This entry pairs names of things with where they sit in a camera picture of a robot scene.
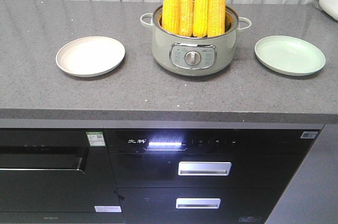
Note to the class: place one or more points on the yellow corn cob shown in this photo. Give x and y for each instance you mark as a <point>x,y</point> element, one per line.
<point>216,17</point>
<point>170,16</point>
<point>200,18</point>
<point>186,18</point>

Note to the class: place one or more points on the green electric cooking pot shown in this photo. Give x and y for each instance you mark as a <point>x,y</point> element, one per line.
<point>190,56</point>

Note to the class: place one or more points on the black disinfection cabinet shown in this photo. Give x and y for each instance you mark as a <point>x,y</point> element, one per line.
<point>145,166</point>

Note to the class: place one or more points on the green energy label sticker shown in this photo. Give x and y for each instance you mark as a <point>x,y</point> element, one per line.
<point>96,139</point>

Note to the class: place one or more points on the beige round plate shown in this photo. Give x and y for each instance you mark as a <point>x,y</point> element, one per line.
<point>90,56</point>

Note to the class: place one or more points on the green round plate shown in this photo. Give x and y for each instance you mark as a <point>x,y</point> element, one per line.
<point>289,56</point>

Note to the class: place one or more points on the grey stone countertop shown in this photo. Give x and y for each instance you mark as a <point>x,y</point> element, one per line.
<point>33,87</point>

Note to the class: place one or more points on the grey right cabinet door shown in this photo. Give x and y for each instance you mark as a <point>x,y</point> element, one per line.
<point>311,196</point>

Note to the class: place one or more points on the upper silver drawer handle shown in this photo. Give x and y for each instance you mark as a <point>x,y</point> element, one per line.
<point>204,168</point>

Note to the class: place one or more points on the silver drawer handle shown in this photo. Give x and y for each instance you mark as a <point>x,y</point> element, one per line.
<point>204,168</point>
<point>198,203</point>

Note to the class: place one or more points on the lower silver drawer handle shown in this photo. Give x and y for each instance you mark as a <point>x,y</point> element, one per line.
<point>198,203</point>

